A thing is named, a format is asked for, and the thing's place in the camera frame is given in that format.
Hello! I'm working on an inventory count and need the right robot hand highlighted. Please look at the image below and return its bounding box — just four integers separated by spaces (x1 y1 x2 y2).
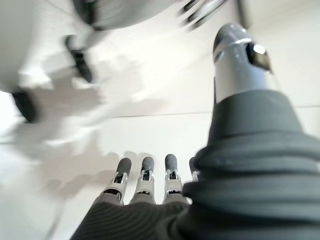
69 22 320 240

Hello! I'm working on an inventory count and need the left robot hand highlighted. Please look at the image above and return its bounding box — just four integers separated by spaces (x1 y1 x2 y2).
179 0 226 31

